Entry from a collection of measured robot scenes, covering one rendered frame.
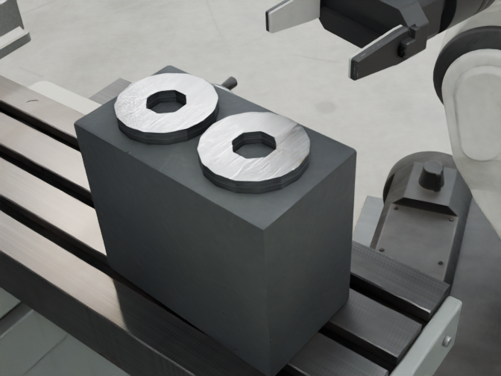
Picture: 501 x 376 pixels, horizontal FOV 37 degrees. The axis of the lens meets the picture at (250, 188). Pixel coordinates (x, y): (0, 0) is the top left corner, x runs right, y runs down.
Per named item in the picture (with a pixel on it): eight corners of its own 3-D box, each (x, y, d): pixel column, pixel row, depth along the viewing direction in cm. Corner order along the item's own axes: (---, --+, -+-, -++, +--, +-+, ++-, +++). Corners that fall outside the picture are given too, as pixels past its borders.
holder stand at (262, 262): (189, 205, 85) (168, 50, 72) (350, 299, 73) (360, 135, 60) (108, 268, 78) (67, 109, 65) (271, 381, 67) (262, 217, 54)
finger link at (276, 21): (271, 39, 68) (321, 16, 71) (270, 7, 66) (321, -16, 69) (259, 33, 69) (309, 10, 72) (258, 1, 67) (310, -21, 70)
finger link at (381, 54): (348, 50, 60) (402, 23, 63) (347, 83, 62) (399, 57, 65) (363, 58, 59) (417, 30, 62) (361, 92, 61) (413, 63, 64)
